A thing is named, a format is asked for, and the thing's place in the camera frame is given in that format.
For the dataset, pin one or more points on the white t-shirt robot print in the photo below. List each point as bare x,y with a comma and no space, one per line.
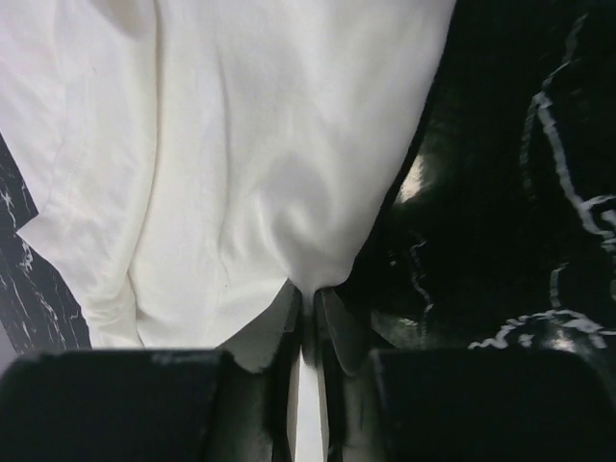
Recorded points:
166,167

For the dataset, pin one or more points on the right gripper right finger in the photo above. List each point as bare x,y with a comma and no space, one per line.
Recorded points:
347,391

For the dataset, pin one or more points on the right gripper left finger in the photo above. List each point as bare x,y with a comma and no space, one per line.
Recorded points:
260,397

